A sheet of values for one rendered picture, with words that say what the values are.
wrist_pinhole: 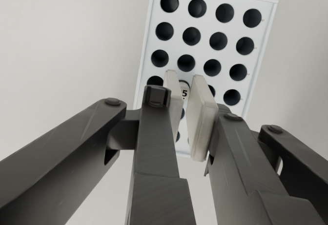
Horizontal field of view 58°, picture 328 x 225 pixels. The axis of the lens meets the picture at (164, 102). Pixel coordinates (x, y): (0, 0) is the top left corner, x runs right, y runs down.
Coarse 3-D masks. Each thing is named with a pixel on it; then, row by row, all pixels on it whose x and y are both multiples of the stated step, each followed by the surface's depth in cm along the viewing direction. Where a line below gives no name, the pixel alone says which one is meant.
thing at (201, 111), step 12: (192, 84) 20; (204, 84) 18; (192, 96) 18; (204, 96) 15; (192, 108) 17; (204, 108) 14; (216, 108) 14; (192, 120) 16; (204, 120) 14; (192, 132) 16; (204, 132) 14; (192, 144) 15; (204, 144) 14; (192, 156) 15; (204, 156) 14
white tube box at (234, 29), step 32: (160, 0) 20; (192, 0) 23; (224, 0) 20; (256, 0) 20; (160, 32) 24; (192, 32) 23; (224, 32) 20; (256, 32) 20; (160, 64) 22; (192, 64) 22; (224, 64) 21; (256, 64) 21; (224, 96) 24
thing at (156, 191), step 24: (144, 96) 13; (168, 96) 13; (144, 120) 11; (168, 120) 12; (144, 144) 9; (168, 144) 10; (144, 168) 8; (168, 168) 8; (144, 192) 6; (168, 192) 6; (144, 216) 5; (168, 216) 5; (192, 216) 6
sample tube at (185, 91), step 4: (180, 80) 22; (180, 84) 20; (184, 84) 20; (184, 88) 20; (188, 88) 20; (184, 92) 20; (188, 92) 20; (184, 96) 20; (188, 96) 20; (184, 100) 20
